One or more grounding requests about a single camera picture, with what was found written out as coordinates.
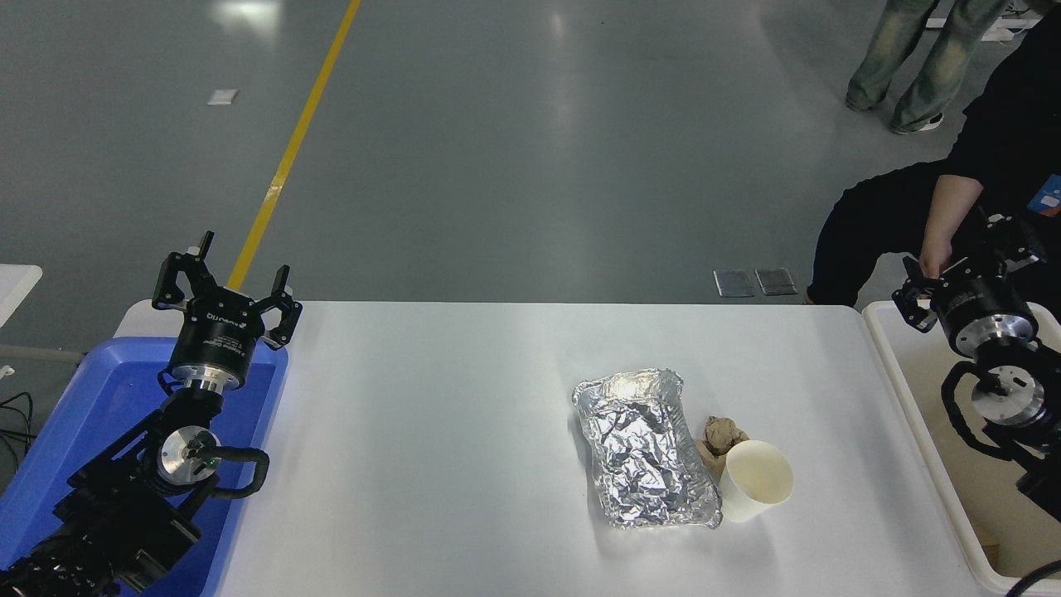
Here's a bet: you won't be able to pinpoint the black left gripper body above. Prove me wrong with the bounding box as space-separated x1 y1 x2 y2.
169 288 267 385

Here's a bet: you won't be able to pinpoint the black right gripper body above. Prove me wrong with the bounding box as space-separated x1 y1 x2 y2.
931 276 1039 337

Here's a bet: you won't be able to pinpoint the white paper cup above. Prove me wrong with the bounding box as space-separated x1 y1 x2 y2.
718 439 795 524

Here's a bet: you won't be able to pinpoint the person's hand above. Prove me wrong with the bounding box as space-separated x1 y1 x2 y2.
918 239 956 281

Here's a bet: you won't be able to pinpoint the large pale bin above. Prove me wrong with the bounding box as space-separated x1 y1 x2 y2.
862 300 1061 597

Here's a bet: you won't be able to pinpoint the crouching person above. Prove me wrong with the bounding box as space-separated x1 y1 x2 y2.
804 7 1061 308

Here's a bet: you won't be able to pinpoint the blue plastic tray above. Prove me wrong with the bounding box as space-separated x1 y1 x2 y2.
0 336 289 597

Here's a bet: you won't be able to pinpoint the small white side table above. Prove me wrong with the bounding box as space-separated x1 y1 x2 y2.
0 264 44 329

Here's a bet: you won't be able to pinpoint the standing person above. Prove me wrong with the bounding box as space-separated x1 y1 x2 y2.
845 0 1010 136

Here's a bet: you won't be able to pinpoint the white wheeled stand base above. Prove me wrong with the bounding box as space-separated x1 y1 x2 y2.
926 0 1043 42

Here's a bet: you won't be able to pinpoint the crumpled tan paper ball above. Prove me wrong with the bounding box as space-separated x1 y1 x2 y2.
695 416 750 480

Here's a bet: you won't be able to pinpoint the crumpled foil tray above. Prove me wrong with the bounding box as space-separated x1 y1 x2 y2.
572 369 724 530

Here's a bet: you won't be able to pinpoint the black floor cables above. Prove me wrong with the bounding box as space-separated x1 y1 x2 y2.
0 391 36 467

